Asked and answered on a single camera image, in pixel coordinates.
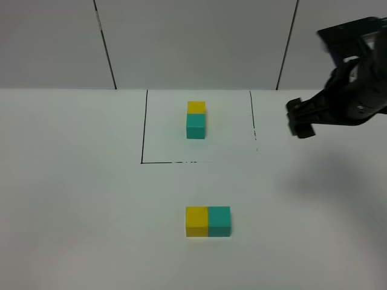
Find template teal cube block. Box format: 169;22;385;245
186;114;206;139

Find template yellow cube block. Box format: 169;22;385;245
187;101;206;114

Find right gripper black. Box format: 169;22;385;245
286;16;386;139

